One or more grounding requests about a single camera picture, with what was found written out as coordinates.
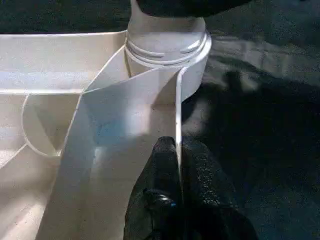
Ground black work mat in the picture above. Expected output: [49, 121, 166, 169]
[0, 0, 320, 240]

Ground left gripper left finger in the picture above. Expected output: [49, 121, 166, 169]
[123, 136, 185, 240]

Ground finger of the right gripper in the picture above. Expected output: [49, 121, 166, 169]
[134, 0, 254, 19]

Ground white plastic table top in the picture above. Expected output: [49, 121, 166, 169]
[0, 29, 213, 240]

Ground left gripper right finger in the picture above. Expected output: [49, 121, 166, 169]
[179, 136, 260, 240]

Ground white plastic table leg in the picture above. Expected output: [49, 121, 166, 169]
[124, 0, 210, 67]

